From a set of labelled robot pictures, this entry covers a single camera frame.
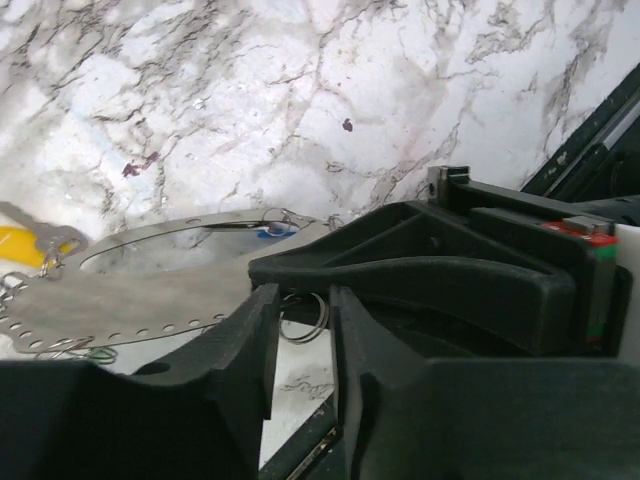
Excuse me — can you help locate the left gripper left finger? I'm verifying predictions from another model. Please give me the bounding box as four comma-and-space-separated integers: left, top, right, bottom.
1, 284, 280, 479

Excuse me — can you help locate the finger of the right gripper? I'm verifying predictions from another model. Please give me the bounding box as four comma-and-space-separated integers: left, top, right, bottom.
248, 202, 577, 356

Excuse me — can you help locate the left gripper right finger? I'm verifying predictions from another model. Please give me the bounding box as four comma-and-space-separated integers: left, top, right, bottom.
330, 287, 639, 479

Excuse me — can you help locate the green key tag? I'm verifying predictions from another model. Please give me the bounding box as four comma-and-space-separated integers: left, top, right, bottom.
84, 347, 118, 365

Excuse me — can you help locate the yellow key tag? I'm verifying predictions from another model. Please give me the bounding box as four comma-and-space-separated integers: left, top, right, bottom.
0, 226, 44, 268

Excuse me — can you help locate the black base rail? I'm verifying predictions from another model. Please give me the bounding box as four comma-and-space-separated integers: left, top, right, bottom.
521, 65, 639, 196

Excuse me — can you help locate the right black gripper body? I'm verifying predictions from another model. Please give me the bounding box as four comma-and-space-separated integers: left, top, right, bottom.
427, 166, 639, 355

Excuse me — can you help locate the blue key tag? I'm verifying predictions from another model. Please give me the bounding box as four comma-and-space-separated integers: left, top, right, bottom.
256, 222, 297, 238

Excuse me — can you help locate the metal split ring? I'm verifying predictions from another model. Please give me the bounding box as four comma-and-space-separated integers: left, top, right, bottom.
279, 292, 331, 346

